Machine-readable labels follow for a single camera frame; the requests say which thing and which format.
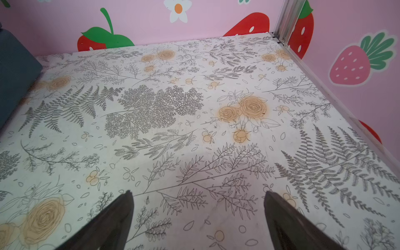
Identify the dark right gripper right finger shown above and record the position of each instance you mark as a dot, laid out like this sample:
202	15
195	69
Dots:
290	230

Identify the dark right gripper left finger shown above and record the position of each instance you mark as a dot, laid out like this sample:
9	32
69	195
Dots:
108	230

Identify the teal drawer cabinet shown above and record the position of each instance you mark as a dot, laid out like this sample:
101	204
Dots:
19	70

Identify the aluminium corner post right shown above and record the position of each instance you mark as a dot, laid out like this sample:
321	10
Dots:
287	19

